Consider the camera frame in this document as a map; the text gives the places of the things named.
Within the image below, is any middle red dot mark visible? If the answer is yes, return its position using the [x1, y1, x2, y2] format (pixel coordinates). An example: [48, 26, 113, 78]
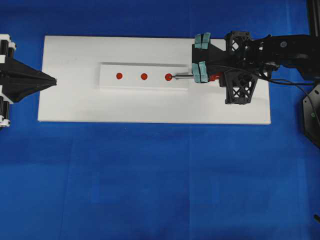
[140, 73, 148, 80]

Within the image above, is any black aluminium frame rail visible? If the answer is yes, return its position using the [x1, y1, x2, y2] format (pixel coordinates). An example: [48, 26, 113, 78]
[306, 0, 320, 37]

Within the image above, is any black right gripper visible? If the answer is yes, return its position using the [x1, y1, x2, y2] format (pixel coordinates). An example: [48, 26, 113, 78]
[191, 32, 272, 87]

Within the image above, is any large white foam board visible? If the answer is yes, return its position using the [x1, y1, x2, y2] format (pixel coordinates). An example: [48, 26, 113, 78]
[38, 36, 271, 125]

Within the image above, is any small white raised board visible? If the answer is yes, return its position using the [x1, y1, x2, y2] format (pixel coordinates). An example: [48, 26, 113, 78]
[99, 62, 189, 91]

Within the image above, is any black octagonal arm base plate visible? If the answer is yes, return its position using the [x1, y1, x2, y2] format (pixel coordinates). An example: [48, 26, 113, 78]
[302, 83, 320, 148]

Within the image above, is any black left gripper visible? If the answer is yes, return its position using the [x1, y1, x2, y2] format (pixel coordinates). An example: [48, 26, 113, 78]
[0, 33, 57, 128]

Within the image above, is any black truss camera mount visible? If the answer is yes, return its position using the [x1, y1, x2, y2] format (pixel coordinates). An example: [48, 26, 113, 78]
[224, 31, 258, 105]

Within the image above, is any right red dot mark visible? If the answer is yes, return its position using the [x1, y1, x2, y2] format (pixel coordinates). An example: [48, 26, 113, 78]
[164, 73, 173, 81]

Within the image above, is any blue table cloth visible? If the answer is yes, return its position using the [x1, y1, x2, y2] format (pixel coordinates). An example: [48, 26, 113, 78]
[0, 0, 320, 240]

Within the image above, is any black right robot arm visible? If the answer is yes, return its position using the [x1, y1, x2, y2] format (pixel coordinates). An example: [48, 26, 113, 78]
[0, 31, 320, 104]

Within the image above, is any black cable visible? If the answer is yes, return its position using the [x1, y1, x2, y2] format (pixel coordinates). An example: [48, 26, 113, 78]
[207, 63, 320, 106]

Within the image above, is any red dot mark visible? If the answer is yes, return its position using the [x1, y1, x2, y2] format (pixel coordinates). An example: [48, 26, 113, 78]
[164, 73, 173, 81]
[116, 72, 123, 80]
[140, 73, 148, 80]

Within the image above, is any left red dot mark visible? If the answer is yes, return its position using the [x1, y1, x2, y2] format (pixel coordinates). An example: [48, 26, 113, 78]
[116, 72, 123, 80]

